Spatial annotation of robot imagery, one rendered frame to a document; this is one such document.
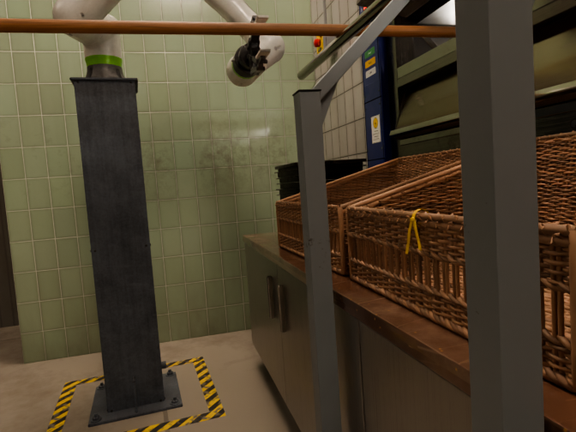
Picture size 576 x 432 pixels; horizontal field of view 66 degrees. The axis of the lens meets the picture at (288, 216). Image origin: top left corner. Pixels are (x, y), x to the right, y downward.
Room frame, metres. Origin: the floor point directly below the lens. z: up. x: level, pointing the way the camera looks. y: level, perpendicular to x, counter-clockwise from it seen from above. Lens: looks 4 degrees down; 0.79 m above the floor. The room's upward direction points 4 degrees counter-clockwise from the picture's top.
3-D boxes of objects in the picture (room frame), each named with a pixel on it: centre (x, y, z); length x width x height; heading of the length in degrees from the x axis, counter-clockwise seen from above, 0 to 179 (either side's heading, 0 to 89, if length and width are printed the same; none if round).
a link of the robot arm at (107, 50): (1.66, 0.64, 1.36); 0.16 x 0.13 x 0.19; 173
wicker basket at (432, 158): (1.27, -0.26, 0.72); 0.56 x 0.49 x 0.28; 16
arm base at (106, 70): (1.72, 0.65, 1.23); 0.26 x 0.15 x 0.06; 19
